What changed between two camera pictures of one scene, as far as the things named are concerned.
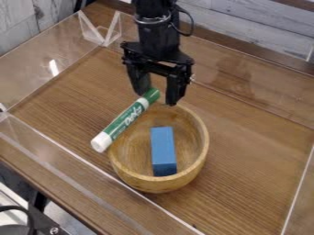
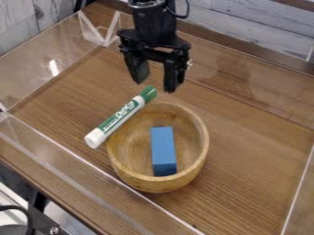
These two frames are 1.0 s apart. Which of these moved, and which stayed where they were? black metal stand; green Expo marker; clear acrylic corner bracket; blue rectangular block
Moved: green Expo marker
Stayed: blue rectangular block; clear acrylic corner bracket; black metal stand
